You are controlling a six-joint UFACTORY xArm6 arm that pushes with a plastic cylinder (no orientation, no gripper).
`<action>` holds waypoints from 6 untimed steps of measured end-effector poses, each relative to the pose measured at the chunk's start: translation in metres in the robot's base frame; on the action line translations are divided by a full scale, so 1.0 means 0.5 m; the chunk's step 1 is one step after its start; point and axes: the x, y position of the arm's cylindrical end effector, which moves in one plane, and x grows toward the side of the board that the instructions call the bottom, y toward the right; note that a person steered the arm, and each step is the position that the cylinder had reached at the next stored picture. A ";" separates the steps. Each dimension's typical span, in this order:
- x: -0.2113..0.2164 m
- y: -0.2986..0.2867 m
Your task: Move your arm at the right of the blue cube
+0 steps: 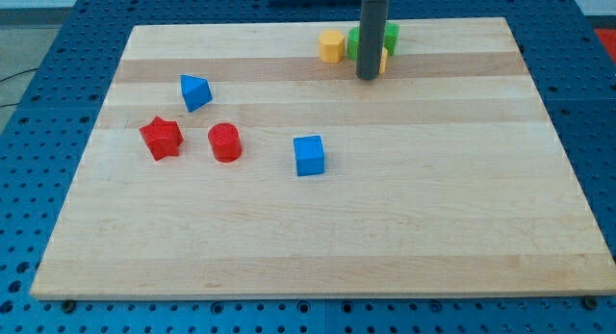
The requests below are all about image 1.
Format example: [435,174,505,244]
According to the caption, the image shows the green round block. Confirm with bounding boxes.
[346,26,360,61]

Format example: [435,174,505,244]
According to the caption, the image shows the blue triangular prism block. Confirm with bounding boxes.
[180,74,213,113]

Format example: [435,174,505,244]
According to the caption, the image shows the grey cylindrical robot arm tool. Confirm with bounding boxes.
[356,0,390,81]

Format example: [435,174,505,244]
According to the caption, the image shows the green block behind tool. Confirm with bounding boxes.
[384,21,399,56]

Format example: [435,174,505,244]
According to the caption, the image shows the yellow hexagon block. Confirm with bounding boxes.
[318,30,346,64]

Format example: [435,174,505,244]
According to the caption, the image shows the yellow block behind tool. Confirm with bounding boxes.
[378,47,389,75]

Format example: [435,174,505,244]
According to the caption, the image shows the light wooden board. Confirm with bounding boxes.
[31,17,615,300]

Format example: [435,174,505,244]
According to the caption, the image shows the red cylinder block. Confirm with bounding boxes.
[208,122,243,163]

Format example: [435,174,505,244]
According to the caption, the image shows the blue cube block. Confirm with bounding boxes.
[294,135,325,176]

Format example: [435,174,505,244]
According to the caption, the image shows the black cable on floor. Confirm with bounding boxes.
[0,66,39,109]

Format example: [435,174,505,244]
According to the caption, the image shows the red star block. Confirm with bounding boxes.
[139,116,184,161]

